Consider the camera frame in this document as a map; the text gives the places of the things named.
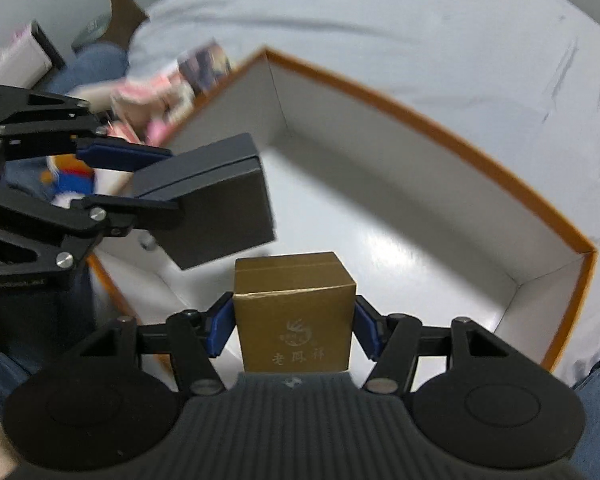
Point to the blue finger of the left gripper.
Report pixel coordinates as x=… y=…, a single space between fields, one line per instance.
x=118 y=154
x=124 y=214

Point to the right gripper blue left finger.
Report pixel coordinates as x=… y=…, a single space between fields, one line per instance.
x=219 y=324

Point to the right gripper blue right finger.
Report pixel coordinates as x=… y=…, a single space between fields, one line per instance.
x=369 y=328

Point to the pink card pack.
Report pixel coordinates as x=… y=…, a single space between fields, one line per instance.
x=145 y=110

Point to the small gold cardboard box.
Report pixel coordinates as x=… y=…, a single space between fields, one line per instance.
x=294 y=313

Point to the dark navy box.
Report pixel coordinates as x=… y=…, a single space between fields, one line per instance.
x=222 y=192

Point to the orange blue plush toy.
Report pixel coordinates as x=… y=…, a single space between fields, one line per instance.
x=67 y=178

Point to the left leg in jeans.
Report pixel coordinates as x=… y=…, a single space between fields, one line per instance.
x=105 y=59

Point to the orange white storage box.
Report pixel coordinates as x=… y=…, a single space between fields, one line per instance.
x=425 y=223

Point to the dark round floor device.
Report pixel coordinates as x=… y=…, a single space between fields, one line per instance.
x=91 y=32

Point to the white black bedside unit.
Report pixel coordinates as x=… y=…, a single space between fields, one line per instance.
x=29 y=58

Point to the grey bed sheet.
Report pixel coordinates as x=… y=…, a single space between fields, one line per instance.
x=518 y=78

